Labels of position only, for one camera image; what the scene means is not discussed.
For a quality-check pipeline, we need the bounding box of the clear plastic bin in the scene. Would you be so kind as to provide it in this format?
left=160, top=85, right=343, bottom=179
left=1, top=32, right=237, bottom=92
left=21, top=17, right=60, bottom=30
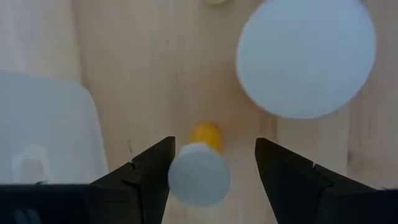
left=0, top=0, right=109, bottom=187

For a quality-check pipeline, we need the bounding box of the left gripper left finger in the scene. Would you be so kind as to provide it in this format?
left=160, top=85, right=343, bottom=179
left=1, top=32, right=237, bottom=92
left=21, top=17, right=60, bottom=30
left=88, top=136, right=177, bottom=224

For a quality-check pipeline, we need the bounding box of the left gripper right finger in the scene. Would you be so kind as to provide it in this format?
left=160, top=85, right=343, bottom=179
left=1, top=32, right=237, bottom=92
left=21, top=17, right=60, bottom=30
left=254, top=138, right=374, bottom=224

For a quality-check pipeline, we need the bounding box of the slim orange pill bottle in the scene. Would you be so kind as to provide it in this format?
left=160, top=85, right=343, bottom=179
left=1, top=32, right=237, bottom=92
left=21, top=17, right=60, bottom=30
left=167, top=122, right=231, bottom=208

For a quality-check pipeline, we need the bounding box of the wide orange pill bottle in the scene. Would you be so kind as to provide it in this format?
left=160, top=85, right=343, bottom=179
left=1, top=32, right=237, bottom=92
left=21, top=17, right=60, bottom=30
left=235, top=0, right=377, bottom=120

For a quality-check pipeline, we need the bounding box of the slim yellow-green pill bottle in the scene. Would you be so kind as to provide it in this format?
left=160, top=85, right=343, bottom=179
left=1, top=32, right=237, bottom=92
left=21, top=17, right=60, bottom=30
left=203, top=0, right=229, bottom=7

